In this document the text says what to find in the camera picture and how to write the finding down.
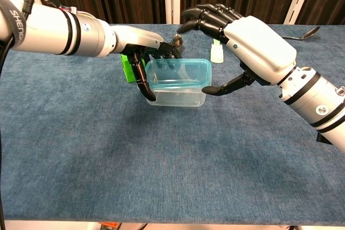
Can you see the silver metal spoon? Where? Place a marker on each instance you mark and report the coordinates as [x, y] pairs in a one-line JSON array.
[[310, 33]]

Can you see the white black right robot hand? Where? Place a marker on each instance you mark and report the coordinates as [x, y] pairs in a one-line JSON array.
[[258, 47]]

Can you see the clear container with teal lid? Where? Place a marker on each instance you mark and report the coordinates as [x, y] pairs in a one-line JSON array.
[[178, 98]]

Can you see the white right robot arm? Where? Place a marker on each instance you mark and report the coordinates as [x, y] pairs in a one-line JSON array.
[[318, 106]]

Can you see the clear blue plastic container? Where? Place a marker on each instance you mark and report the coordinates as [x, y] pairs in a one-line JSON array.
[[175, 86]]

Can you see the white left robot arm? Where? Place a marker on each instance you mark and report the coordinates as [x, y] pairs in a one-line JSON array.
[[54, 33]]

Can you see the blue fabric table mat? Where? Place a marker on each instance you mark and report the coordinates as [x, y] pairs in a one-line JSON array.
[[134, 146]]

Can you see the red black claw hammer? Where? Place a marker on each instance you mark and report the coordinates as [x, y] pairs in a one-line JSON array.
[[178, 41]]

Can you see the green plastic building block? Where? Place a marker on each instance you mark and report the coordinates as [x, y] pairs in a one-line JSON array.
[[126, 68]]

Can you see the orange object under table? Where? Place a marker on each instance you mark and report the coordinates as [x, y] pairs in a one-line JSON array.
[[109, 226]]

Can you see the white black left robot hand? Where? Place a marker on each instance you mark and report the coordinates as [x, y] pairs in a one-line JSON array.
[[134, 37]]

